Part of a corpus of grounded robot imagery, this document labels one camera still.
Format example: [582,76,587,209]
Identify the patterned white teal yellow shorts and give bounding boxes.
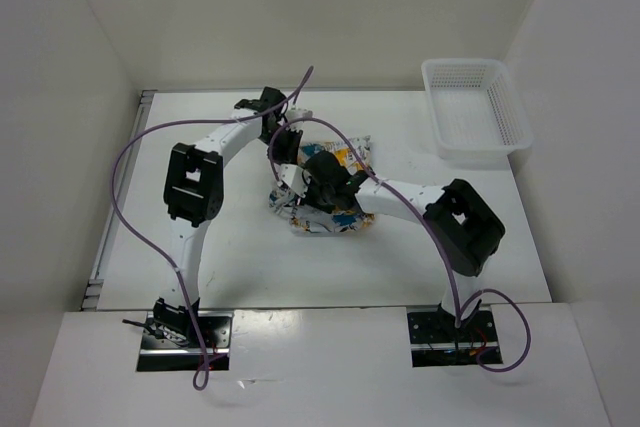
[268,140,376,235]

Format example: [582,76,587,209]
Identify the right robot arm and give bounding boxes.
[303,151,506,340]

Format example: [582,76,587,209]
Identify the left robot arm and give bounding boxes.
[153,87,297,347]

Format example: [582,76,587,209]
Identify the white plastic basket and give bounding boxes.
[421,58,533,160]

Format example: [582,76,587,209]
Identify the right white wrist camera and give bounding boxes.
[277,164,308,198]

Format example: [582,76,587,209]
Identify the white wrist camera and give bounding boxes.
[284,106,313,131]
[277,164,308,198]

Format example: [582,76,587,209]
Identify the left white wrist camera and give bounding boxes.
[284,106,313,131]

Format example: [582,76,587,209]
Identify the aluminium table edge rail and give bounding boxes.
[80,90,156,312]

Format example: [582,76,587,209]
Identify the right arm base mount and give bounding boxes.
[406,306,503,368]

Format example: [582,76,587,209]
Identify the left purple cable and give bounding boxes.
[110,65,315,392]

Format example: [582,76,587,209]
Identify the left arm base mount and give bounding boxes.
[135,310,235,373]

